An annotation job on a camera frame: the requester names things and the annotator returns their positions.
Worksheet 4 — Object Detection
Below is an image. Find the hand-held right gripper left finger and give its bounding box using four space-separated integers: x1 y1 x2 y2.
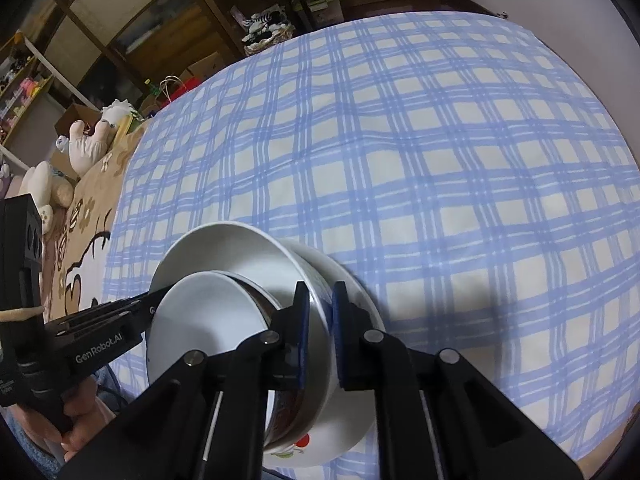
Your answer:
57 280 311 480

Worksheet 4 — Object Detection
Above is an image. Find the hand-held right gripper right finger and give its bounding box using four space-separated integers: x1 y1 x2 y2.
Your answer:
332 280 583 480

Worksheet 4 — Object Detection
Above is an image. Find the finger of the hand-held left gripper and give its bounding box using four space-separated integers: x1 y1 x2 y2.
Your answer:
44 286 170 335

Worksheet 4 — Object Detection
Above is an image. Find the large cherry print plate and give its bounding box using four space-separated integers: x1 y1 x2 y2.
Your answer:
272 241 387 467

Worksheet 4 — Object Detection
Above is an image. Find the large white printed bowl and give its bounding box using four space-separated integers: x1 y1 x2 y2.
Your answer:
148 221 333 456

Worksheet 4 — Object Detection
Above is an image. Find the person's left hand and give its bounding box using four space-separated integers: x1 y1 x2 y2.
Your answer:
10 375 116 464

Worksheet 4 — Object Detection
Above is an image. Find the brown cartoon blanket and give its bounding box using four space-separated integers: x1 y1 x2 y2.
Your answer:
37 125 151 321

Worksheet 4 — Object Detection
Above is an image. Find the cream plush toy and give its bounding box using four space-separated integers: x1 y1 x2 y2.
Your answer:
20 160 76 233

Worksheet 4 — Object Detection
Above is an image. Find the pinkish white plush toy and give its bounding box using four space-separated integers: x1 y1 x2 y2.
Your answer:
67 119 110 177

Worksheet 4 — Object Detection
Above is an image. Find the blue plaid bed sheet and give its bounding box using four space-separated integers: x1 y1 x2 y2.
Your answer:
102 10 640 466

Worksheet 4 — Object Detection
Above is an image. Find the cardboard box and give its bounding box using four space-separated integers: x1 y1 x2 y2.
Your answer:
52 104 101 181

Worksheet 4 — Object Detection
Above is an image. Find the white fluffy toy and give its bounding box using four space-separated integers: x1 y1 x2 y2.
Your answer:
102 100 136 123

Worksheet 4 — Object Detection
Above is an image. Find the shelf with colourful things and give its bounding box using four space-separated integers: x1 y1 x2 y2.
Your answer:
0 35 56 146

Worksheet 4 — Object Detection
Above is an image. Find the white pole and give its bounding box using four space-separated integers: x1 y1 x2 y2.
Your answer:
22 35 101 111

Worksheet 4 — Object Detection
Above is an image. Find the wooden cabinet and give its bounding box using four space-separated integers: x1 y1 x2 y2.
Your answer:
42 0 246 111

